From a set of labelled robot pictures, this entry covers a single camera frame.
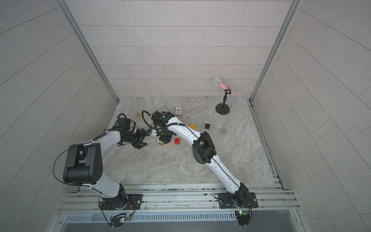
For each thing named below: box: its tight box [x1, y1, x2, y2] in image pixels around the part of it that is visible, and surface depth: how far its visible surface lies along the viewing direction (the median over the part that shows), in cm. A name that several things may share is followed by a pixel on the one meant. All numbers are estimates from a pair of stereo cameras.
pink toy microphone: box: [212, 77, 234, 96], surface depth 95 cm
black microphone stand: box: [215, 88, 232, 116], surface depth 111 cm
